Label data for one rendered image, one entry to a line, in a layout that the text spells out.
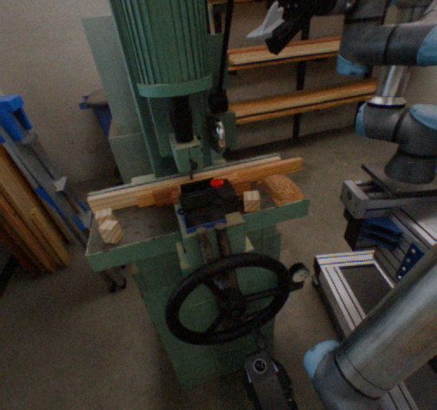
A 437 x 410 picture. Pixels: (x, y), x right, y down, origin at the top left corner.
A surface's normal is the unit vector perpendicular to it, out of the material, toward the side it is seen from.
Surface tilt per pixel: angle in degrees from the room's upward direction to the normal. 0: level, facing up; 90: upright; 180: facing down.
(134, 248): 90
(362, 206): 90
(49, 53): 90
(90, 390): 0
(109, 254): 90
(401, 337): 67
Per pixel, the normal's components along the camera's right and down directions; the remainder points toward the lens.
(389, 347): -0.71, 0.09
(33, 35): 0.29, 0.53
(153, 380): -0.09, -0.82
